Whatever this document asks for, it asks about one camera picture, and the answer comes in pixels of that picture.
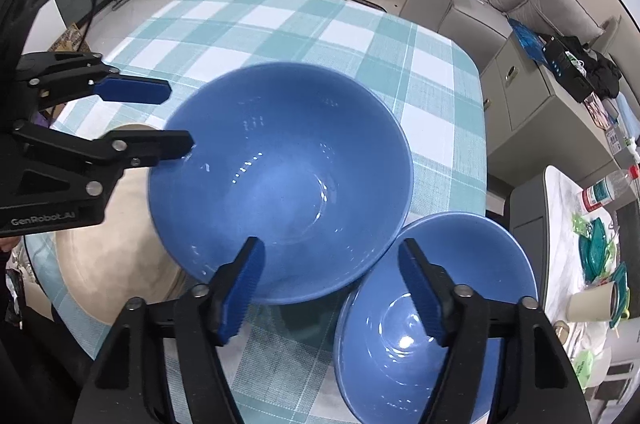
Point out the cardboard box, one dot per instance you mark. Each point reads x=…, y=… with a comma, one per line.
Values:
x=70, y=39

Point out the black clothing pile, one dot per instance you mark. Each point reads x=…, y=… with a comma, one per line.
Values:
x=605, y=74

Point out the marble side table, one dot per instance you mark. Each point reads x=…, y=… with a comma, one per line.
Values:
x=560, y=244

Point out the blue plastic bag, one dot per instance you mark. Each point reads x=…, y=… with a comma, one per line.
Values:
x=527, y=40

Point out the beige cup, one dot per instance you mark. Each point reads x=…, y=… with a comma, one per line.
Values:
x=592, y=304

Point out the cream round plate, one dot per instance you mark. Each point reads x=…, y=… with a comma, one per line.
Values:
x=115, y=269

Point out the teal checked tablecloth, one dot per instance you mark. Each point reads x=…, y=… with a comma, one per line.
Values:
x=310, y=29

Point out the black grey chair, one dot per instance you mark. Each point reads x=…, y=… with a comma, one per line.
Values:
x=527, y=234

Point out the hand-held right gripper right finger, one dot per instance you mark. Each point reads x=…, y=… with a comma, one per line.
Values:
x=425, y=294

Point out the beige side cabinet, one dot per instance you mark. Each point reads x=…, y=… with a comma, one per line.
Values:
x=530, y=114

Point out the teal plastic container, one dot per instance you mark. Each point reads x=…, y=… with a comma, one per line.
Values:
x=597, y=249

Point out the blue bowl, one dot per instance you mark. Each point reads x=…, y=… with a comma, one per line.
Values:
x=290, y=174
x=390, y=369

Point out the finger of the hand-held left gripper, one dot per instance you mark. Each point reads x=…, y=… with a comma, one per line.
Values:
x=135, y=90
x=165, y=144

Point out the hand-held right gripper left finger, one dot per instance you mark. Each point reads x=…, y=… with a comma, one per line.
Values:
x=242, y=289

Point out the clear plastic bottle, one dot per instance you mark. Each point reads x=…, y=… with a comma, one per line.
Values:
x=605, y=191

